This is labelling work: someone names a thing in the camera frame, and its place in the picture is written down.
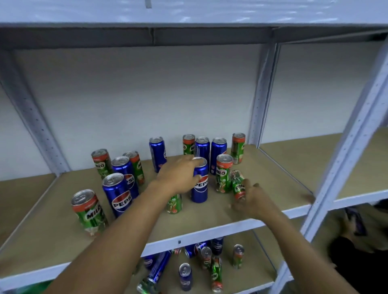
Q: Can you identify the person's left hand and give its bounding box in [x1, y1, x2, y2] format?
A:
[151, 154, 207, 195]

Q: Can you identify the person's right hand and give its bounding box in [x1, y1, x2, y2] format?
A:
[229, 179, 281, 222]

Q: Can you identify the blue soda can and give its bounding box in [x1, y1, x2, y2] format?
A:
[178, 263, 193, 292]
[210, 237, 224, 256]
[191, 157, 210, 204]
[148, 251, 172, 285]
[142, 254, 158, 271]
[185, 241, 210, 259]

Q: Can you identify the person's left forearm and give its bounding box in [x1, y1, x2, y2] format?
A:
[42, 181, 173, 294]

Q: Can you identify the person's right forearm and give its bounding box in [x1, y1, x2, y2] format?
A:
[261, 209, 361, 294]

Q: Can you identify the brown wooden shelf board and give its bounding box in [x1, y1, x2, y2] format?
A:
[260, 127, 388, 201]
[0, 173, 57, 246]
[0, 145, 315, 279]
[124, 230, 277, 294]

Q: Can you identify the group of blue cans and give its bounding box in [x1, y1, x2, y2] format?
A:
[102, 136, 228, 218]

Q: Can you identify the dark smartphone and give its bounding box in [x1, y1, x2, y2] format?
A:
[345, 207, 368, 237]

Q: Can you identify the group of green cans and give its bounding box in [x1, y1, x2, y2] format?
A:
[71, 133, 246, 237]

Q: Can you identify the white metal shelving rack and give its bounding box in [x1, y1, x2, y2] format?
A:
[0, 0, 388, 294]

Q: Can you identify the green object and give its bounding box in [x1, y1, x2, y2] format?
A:
[12, 280, 54, 294]

